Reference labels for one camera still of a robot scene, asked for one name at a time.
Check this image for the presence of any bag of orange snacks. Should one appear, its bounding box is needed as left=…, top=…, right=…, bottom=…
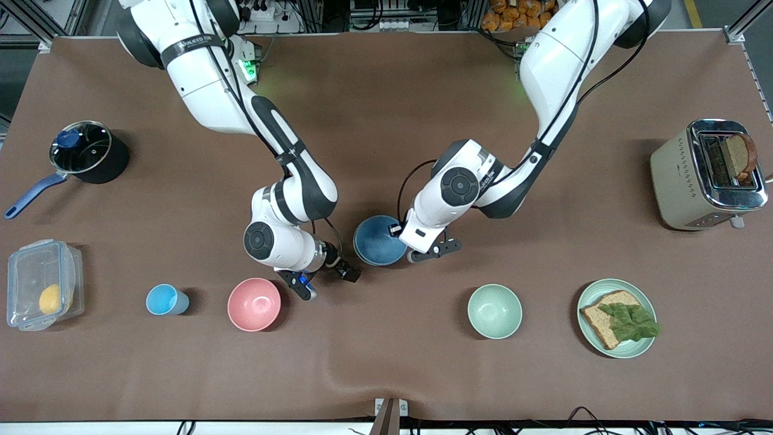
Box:
left=481, top=0, right=557, bottom=32

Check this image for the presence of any light blue cup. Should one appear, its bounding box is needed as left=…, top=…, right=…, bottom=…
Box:
left=146, top=284, right=190, bottom=316

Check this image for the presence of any white power strip with plugs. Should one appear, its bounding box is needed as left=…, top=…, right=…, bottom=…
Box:
left=240, top=3, right=277, bottom=23

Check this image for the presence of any blue bowl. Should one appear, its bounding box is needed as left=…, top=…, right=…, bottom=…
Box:
left=353, top=215, right=410, bottom=267

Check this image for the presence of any pale green plate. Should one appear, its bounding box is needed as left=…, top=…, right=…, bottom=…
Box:
left=577, top=278, right=658, bottom=359

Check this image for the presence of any metal table edge bracket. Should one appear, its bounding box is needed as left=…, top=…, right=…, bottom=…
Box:
left=374, top=398, right=409, bottom=435

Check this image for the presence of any brown table cover mat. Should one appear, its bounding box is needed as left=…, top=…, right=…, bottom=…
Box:
left=0, top=30, right=773, bottom=424

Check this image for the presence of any black pot with blue handle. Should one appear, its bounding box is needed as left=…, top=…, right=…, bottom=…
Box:
left=5, top=121, right=130, bottom=219

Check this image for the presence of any pale mint green bowl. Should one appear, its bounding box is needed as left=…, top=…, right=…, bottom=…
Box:
left=467, top=284, right=524, bottom=340

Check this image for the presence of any green lettuce leaf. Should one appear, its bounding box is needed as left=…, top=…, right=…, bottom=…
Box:
left=598, top=302, right=661, bottom=343

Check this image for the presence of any pink bowl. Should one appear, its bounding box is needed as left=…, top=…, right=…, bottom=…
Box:
left=227, top=277, right=282, bottom=332

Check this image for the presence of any clear plastic lidded container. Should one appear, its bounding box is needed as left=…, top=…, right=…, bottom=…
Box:
left=6, top=240, right=85, bottom=332

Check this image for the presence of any dark toasted bread slice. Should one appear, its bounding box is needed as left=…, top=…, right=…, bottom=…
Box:
left=722, top=133, right=759, bottom=185

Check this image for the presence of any beige and chrome toaster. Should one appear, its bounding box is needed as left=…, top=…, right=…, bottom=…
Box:
left=650, top=119, right=769, bottom=231

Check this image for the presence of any yellow lemon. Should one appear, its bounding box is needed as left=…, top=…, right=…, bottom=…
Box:
left=39, top=284, right=64, bottom=315

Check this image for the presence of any brown bread slice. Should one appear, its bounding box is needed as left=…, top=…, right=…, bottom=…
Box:
left=580, top=290, right=644, bottom=350

